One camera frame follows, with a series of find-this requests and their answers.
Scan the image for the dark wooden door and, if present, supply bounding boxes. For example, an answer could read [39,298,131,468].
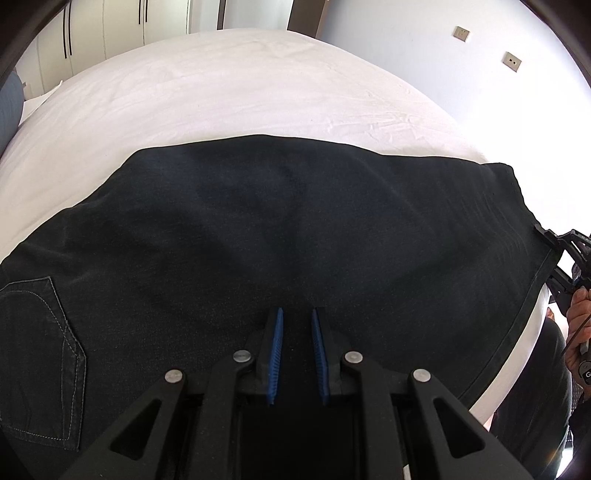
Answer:
[287,0,329,38]

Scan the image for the black jeans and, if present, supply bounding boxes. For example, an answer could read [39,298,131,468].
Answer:
[1,136,559,479]

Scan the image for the wall switch plate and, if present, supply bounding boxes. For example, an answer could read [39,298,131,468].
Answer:
[453,26,470,42]

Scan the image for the blue rolled duvet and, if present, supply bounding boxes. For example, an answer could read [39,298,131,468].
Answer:
[0,71,24,153]

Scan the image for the wall socket plate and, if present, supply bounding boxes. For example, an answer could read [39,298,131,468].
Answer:
[502,52,522,72]

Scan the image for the cream wardrobe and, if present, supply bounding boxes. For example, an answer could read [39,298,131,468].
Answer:
[13,0,223,96]

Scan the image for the white bed mattress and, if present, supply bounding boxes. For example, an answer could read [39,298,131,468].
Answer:
[1,30,548,421]

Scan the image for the person's right hand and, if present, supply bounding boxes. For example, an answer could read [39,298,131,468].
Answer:
[564,287,591,390]

